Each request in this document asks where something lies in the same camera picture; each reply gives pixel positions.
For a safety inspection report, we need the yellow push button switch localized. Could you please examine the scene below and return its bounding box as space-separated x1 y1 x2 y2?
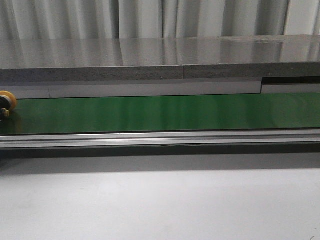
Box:
0 90 18 121

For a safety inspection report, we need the green conveyor belt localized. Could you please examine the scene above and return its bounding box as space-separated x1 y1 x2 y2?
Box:
0 93 320 135

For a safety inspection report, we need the white pleated curtain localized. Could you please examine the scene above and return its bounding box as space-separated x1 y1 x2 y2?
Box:
0 0 320 40

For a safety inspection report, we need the aluminium conveyor front rail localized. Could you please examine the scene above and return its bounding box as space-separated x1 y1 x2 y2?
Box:
0 128 320 150

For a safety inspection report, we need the grey conveyor back rail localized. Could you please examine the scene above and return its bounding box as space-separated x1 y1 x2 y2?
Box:
0 76 320 99

